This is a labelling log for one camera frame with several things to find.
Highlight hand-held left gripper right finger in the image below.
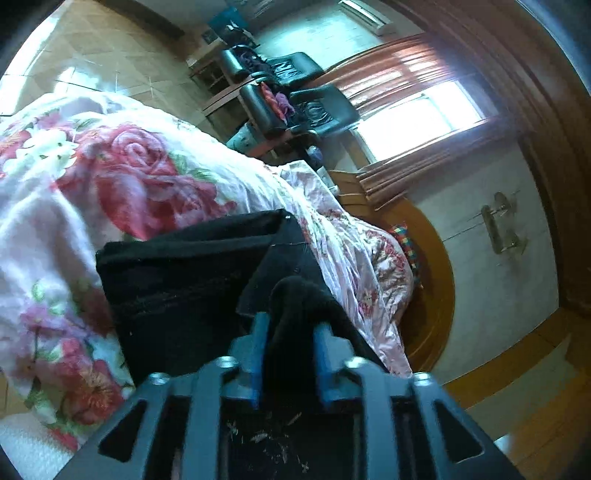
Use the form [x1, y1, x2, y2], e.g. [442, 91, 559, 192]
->
[312, 324, 527, 480]

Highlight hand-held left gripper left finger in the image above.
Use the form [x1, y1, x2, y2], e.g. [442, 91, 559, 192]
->
[58, 312, 271, 480]

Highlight black pants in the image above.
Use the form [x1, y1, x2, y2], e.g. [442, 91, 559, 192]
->
[95, 209, 389, 407]

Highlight pink floral satin quilt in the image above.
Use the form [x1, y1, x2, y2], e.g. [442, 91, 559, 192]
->
[265, 159, 414, 377]

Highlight wooden headboard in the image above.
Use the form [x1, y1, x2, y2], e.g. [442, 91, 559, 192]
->
[325, 168, 458, 377]

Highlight colourful checkered pillow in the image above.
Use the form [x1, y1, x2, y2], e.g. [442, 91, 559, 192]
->
[389, 222, 424, 289]

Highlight rose print fleece blanket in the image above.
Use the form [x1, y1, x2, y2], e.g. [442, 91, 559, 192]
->
[0, 90, 305, 453]

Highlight black leather armchair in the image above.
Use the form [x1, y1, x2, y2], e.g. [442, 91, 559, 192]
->
[218, 46, 325, 88]
[239, 83, 362, 153]

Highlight pink purple clothes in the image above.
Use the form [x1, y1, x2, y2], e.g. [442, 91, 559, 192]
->
[259, 82, 296, 123]

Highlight window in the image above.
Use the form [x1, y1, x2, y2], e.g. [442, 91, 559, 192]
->
[353, 78, 497, 164]

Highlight wooden table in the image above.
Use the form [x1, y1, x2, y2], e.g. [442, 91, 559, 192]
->
[187, 44, 259, 118]

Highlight dark clothes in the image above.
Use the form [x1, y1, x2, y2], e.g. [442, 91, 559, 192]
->
[238, 45, 275, 77]

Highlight reddish curtain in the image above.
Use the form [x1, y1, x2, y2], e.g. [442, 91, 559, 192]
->
[305, 32, 502, 210]

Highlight white air conditioner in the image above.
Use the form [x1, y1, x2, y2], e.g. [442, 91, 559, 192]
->
[337, 0, 398, 35]

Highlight wooden door frame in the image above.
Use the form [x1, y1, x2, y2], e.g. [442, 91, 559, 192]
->
[388, 0, 591, 328]

